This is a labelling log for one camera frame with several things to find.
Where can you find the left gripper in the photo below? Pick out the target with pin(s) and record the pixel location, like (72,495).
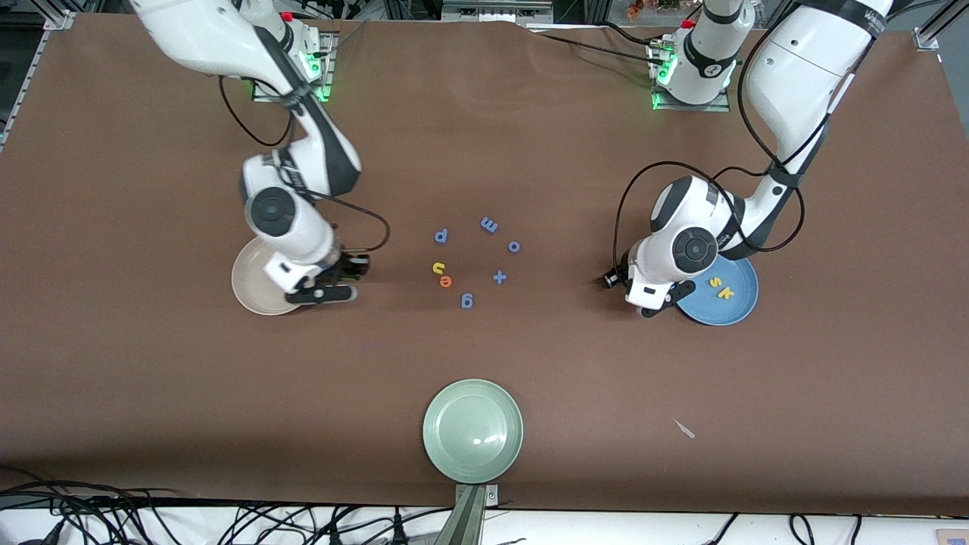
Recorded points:
(624,274)

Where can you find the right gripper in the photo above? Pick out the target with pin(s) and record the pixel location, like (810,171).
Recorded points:
(347,265)

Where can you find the yellow foam letter k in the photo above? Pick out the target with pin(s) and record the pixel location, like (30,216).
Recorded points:
(724,294)

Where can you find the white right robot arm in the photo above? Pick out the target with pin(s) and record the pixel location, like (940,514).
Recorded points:
(227,38)

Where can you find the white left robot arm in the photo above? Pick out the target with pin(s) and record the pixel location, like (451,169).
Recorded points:
(795,68)

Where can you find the beige round plate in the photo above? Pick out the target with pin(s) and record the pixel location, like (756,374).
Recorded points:
(253,291)

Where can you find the brown table cover sheet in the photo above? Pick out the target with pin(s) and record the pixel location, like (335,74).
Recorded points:
(606,378)

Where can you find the blue round plate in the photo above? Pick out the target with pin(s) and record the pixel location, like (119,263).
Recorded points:
(727,310)

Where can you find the blue foam letter m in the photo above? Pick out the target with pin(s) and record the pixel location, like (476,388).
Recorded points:
(489,225)

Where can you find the white tape scrap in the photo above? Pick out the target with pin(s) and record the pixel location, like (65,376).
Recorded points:
(685,430)

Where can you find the pale green round plate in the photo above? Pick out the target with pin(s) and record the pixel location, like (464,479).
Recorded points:
(473,431)

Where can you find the tan cardboard piece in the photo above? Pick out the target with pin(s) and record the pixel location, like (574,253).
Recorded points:
(954,537)

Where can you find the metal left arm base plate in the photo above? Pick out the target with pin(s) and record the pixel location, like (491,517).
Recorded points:
(696,107)

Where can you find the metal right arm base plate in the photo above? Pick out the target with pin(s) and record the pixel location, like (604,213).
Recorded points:
(327,45)

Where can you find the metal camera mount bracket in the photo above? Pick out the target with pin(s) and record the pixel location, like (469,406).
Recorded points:
(465,522)

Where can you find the aluminium frame profile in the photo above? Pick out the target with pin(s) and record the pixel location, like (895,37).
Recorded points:
(492,9)

